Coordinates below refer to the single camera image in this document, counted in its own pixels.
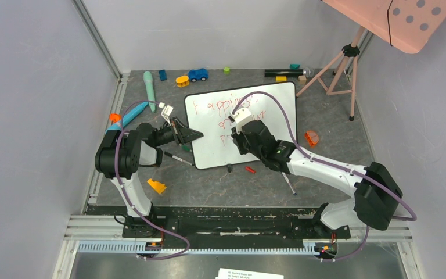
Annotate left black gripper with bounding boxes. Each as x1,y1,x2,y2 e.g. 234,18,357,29
153,116,203,147

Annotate white whiteboard black frame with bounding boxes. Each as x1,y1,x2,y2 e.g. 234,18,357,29
184,81,297,169

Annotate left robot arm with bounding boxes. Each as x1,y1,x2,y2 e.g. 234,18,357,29
95,117,204,237

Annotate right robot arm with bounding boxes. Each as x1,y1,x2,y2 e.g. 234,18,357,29
231,120,402,237

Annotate black whiteboard marker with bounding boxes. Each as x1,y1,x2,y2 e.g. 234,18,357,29
164,151,195,167

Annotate blue whiteboard marker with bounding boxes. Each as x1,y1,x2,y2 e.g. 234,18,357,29
282,173,297,196

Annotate red marker cap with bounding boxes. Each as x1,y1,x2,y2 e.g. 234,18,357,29
245,166,256,174

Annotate yellow oval toy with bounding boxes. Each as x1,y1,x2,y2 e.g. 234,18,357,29
175,75,190,88

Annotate orange semicircle brick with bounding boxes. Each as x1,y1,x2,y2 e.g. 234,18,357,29
304,130,319,147

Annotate yellow stair block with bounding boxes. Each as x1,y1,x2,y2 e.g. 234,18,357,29
147,178,167,195

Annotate blue toy crayon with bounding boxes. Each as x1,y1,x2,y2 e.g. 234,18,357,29
105,102,149,133

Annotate blue toy car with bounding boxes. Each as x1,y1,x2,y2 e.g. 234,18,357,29
188,68,208,83

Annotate yellow rectangular block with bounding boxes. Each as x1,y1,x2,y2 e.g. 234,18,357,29
275,76,287,83

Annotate dark blue block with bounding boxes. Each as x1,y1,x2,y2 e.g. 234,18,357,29
159,70,168,81

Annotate mint toy crayon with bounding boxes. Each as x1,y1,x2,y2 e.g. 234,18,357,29
143,71,157,112

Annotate orange small toy piece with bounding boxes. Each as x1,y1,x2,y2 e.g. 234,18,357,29
109,113,121,124

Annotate tan wooden cube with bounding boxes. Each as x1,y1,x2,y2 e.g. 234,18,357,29
297,75,308,85

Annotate teal block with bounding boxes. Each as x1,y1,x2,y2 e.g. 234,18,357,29
289,63,300,69

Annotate black toy microphone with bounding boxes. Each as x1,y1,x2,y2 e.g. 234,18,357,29
264,67,315,78

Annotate pink tripod stand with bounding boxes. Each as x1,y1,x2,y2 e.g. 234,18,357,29
296,26,365,121

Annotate white printed paper sheet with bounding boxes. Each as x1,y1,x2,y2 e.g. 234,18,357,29
216,268,284,279

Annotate pink perforated board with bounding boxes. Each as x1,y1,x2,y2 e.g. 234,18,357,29
324,0,446,54

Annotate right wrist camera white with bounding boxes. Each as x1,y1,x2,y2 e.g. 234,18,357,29
228,108,253,134

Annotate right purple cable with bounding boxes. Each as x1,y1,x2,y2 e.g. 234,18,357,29
231,91,418,263

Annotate purple cable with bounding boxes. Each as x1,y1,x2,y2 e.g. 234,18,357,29
113,101,191,262
231,91,418,263

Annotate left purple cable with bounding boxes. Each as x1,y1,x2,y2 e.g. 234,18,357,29
113,101,191,262

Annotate white cable duct strip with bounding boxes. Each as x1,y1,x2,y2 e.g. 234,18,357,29
77,240,324,256

